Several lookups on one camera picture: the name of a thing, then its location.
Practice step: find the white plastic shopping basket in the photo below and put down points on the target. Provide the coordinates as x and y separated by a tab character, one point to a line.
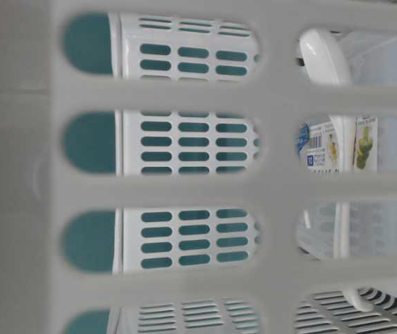
40	93

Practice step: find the printed paper product label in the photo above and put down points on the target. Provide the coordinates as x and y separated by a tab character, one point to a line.
318	146

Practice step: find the clear plastic storage container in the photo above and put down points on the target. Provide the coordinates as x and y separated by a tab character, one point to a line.
372	59

